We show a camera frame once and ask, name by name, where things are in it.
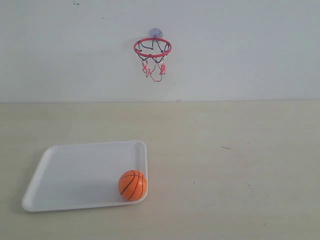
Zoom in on white plastic tray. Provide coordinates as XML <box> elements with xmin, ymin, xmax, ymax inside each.
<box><xmin>21</xmin><ymin>140</ymin><xmax>148</xmax><ymax>212</ymax></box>

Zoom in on clear suction cup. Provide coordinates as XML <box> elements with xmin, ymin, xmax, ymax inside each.
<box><xmin>149</xmin><ymin>28</ymin><xmax>163</xmax><ymax>38</ymax></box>

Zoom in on small orange basketball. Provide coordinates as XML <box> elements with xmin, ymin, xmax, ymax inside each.
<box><xmin>118</xmin><ymin>170</ymin><xmax>148</xmax><ymax>201</ymax></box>

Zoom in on red mini basketball hoop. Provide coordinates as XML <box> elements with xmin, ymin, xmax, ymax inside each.
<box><xmin>133</xmin><ymin>37</ymin><xmax>172</xmax><ymax>83</ymax></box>

